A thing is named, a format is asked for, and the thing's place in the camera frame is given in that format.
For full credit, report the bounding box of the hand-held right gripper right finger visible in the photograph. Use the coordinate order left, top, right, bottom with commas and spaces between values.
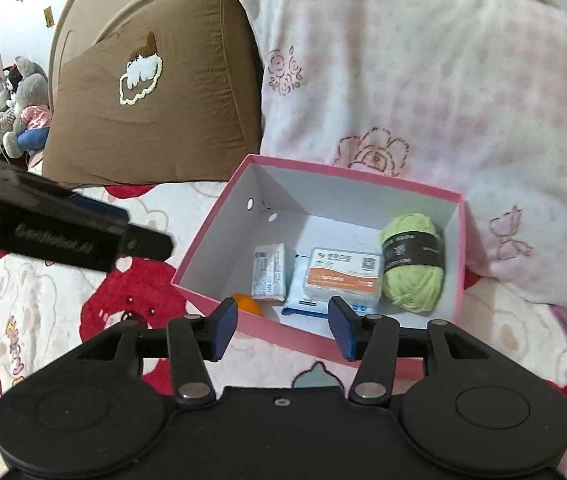
327, 296, 490, 407

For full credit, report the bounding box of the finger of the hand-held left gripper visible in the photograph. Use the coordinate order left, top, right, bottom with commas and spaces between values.
68, 194, 130, 222
121, 222, 174, 262

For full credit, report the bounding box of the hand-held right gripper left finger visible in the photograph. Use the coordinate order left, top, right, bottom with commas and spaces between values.
76, 297, 238, 407

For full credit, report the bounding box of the orange fruit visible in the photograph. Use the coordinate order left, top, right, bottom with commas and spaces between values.
231, 292, 264, 317

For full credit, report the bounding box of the clear plastic box orange label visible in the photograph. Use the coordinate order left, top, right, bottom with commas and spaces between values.
301, 246, 383, 311

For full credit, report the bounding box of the blue white wet wipes pack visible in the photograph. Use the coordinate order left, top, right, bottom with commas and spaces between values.
281, 255, 379, 317

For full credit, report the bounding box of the small white carton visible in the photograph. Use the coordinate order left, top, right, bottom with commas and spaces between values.
251, 242, 287, 301

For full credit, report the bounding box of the pink cardboard box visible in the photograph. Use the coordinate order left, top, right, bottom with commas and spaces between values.
171, 154, 465, 368

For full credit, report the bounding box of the bear print blanket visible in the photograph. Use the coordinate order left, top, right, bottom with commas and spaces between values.
0, 180, 567, 480

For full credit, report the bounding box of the green yarn ball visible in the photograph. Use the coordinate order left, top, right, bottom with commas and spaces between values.
379, 212, 445, 313

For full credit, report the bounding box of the brown pillow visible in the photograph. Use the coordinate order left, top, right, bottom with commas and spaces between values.
42, 0, 264, 188

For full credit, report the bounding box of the grey plush toy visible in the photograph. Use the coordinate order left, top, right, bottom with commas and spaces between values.
4, 57, 52, 158

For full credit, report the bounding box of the black and white plush toy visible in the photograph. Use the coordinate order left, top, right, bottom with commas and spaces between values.
6, 66, 25, 108

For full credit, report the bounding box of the pink checked pillow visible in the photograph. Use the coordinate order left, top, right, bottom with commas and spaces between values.
234, 0, 567, 318

